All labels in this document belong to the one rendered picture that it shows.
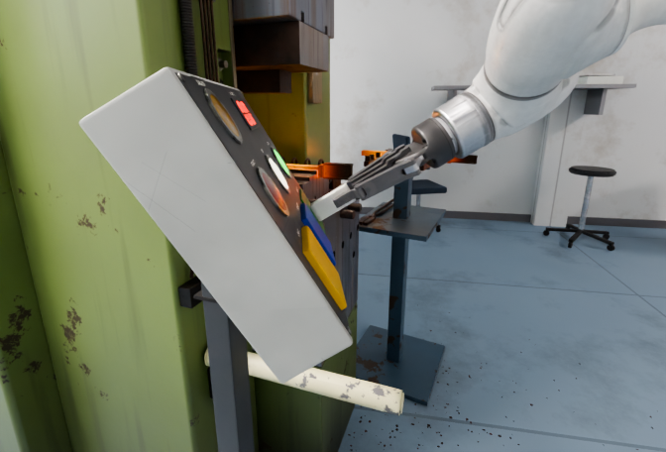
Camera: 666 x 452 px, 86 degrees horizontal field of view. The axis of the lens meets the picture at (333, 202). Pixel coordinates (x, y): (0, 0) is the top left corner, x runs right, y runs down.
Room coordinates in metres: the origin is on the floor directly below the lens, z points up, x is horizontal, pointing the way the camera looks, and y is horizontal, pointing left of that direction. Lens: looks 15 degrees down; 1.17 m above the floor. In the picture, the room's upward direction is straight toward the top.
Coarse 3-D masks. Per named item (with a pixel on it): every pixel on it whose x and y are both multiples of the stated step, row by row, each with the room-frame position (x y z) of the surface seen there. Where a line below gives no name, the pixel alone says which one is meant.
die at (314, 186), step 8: (296, 176) 0.96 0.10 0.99; (304, 176) 0.95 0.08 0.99; (312, 176) 0.97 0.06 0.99; (304, 184) 0.92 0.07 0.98; (312, 184) 0.97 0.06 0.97; (320, 184) 1.02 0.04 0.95; (328, 184) 1.09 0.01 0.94; (304, 192) 0.91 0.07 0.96; (312, 192) 0.97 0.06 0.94; (320, 192) 1.02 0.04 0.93
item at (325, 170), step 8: (288, 168) 1.04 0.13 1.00; (296, 168) 1.03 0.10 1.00; (304, 168) 1.02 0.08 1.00; (312, 168) 1.01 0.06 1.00; (320, 168) 1.00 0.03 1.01; (328, 168) 1.01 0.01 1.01; (336, 168) 1.00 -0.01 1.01; (344, 168) 0.99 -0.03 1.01; (352, 168) 0.99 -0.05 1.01; (320, 176) 1.00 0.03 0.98; (328, 176) 1.00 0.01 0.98; (336, 176) 1.00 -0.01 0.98; (344, 176) 0.99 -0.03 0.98
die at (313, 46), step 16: (240, 32) 0.96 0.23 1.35; (256, 32) 0.94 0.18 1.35; (272, 32) 0.93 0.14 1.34; (288, 32) 0.91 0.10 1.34; (304, 32) 0.93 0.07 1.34; (320, 32) 1.03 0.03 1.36; (240, 48) 0.96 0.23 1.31; (256, 48) 0.94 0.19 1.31; (272, 48) 0.93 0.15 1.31; (288, 48) 0.91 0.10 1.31; (304, 48) 0.93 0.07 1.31; (320, 48) 1.03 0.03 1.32; (240, 64) 0.96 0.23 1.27; (256, 64) 0.94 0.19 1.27; (272, 64) 0.93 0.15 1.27; (288, 64) 0.92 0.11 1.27; (304, 64) 0.93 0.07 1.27; (320, 64) 1.03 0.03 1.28
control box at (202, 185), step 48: (144, 96) 0.27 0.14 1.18; (192, 96) 0.28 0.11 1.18; (240, 96) 0.56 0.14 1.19; (96, 144) 0.27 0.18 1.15; (144, 144) 0.27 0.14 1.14; (192, 144) 0.27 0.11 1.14; (240, 144) 0.35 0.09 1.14; (144, 192) 0.27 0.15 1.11; (192, 192) 0.27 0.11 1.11; (240, 192) 0.28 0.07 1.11; (288, 192) 0.44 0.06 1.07; (192, 240) 0.27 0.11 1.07; (240, 240) 0.28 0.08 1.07; (288, 240) 0.29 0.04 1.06; (240, 288) 0.28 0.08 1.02; (288, 288) 0.28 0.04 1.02; (288, 336) 0.28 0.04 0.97; (336, 336) 0.29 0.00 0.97
